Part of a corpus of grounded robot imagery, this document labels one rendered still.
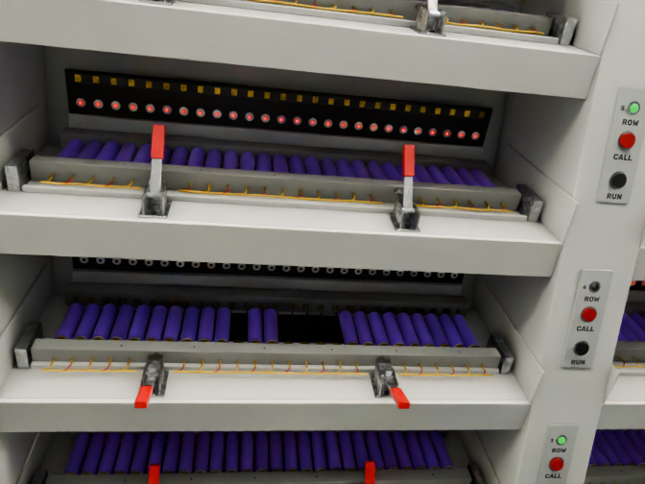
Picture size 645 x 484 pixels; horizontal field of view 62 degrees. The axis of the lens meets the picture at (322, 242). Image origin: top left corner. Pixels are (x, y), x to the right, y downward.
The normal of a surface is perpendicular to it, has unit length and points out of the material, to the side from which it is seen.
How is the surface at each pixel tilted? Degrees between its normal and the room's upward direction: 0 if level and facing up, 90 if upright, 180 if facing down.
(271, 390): 15
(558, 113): 90
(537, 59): 105
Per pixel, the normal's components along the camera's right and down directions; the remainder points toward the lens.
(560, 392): 0.14, 0.25
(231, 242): 0.11, 0.50
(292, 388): 0.12, -0.87
